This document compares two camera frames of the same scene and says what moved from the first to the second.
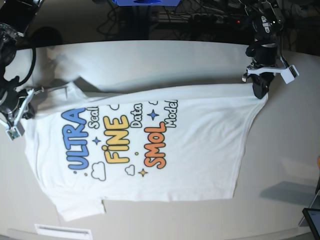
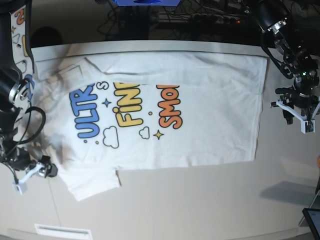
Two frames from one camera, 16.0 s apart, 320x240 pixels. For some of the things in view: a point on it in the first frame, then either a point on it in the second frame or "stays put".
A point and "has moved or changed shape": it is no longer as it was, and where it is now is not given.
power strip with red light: (201, 18) stays put
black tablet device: (312, 216) stays put
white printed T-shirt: (89, 146) has moved or changed shape
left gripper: (9, 101) → (22, 160)
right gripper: (260, 82) → (302, 94)
